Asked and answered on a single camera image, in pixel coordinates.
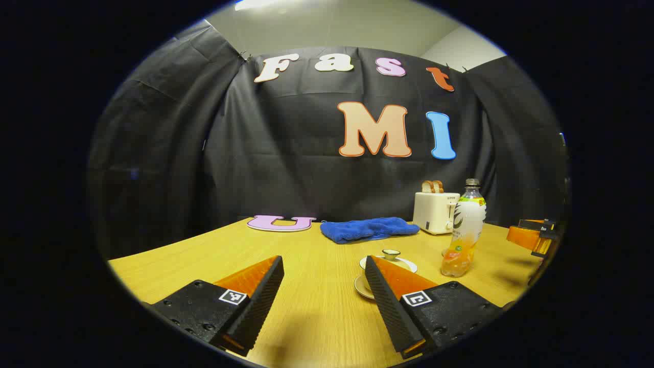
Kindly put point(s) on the purple foam cutout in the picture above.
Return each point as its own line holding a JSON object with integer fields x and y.
{"x": 281, "y": 225}

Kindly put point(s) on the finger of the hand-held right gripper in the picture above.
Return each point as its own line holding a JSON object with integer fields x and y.
{"x": 534, "y": 223}
{"x": 523, "y": 236}

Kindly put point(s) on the black backdrop cloth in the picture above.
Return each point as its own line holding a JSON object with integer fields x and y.
{"x": 286, "y": 163}

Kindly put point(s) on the white toaster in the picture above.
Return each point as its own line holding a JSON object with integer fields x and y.
{"x": 431, "y": 212}

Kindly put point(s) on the blue towel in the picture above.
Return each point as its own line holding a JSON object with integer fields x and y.
{"x": 368, "y": 229}

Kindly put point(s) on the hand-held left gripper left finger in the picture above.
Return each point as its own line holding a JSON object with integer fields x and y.
{"x": 263, "y": 299}

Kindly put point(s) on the orange drink water bottle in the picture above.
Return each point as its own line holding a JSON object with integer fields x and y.
{"x": 467, "y": 225}

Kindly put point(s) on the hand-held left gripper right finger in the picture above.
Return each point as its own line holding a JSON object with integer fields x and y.
{"x": 386, "y": 301}

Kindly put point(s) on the white saucer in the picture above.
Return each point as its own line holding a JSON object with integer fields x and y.
{"x": 360, "y": 290}

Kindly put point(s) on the bread slice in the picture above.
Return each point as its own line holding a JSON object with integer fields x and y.
{"x": 427, "y": 186}
{"x": 439, "y": 186}

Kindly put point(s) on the white teacup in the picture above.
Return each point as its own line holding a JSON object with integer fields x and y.
{"x": 363, "y": 276}

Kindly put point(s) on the white teacup lid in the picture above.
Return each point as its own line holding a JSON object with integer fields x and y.
{"x": 407, "y": 265}

